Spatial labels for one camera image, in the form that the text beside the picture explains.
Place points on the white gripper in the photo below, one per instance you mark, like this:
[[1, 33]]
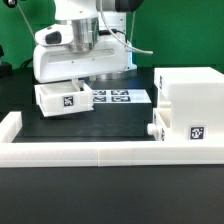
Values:
[[58, 63]]

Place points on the white drawer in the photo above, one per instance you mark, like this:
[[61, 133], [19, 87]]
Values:
[[60, 98], [159, 128]]

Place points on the white front drawer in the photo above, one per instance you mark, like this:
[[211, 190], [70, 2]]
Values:
[[159, 128]]

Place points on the white drawer cabinet box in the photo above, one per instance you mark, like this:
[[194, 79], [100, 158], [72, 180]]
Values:
[[194, 96]]

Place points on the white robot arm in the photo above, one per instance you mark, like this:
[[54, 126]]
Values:
[[83, 42]]

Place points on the white marker tag sheet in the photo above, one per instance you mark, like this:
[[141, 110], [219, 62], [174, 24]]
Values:
[[121, 96]]

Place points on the black device at left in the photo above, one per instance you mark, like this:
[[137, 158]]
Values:
[[5, 68]]

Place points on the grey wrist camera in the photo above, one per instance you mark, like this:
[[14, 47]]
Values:
[[54, 35]]

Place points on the white U-shaped frame wall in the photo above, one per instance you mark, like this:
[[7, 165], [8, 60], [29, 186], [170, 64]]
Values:
[[100, 154]]

